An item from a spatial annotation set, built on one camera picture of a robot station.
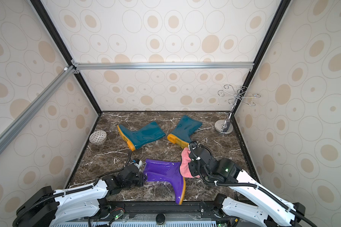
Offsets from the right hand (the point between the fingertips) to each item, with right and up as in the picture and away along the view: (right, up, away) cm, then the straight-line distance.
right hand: (196, 162), depth 71 cm
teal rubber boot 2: (-6, +12, +30) cm, 33 cm away
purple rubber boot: (-13, -10, +15) cm, 22 cm away
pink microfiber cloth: (-5, -5, +1) cm, 7 cm away
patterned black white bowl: (-66, +10, +30) cm, 73 cm away
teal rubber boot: (-30, +12, +30) cm, 45 cm away
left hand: (-25, -13, +12) cm, 31 cm away
